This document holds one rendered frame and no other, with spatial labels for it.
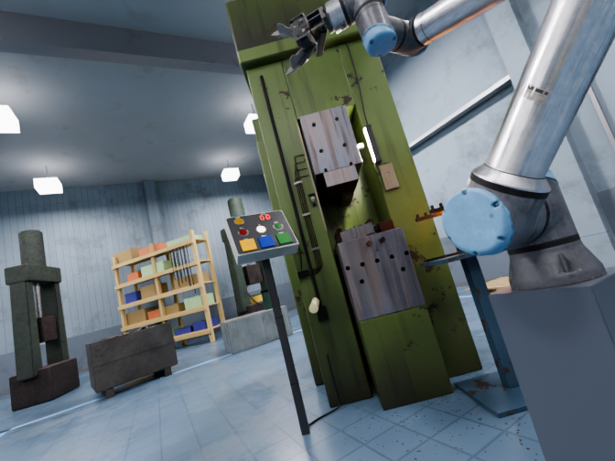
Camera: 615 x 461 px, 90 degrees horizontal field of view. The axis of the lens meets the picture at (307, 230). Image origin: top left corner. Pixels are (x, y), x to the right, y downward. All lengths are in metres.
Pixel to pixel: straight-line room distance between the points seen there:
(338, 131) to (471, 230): 1.43
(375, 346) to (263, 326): 3.44
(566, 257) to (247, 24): 2.34
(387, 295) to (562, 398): 1.02
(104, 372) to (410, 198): 4.10
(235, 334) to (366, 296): 3.45
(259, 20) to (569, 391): 2.53
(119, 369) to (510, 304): 4.50
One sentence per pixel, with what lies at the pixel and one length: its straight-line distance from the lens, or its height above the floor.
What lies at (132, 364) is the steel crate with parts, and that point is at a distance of 4.86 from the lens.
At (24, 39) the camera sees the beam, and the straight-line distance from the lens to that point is 5.70.
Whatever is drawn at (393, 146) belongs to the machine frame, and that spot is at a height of 1.46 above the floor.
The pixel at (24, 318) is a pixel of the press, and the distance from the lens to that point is 6.58.
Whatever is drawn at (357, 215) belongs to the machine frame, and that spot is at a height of 1.13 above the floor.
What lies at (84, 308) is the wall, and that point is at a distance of 10.01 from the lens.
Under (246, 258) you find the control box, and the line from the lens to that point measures 1.62.
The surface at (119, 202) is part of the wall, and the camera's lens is 10.50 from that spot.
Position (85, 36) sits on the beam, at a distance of 5.75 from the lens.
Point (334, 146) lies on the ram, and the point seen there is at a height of 1.51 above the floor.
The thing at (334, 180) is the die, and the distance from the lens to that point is 1.91.
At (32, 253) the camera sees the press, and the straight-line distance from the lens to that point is 6.97.
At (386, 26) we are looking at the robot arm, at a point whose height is 1.38.
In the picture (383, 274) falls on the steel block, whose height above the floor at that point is 0.68.
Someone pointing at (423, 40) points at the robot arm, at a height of 1.35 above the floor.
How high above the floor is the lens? 0.75
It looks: 9 degrees up
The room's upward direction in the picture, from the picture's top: 15 degrees counter-clockwise
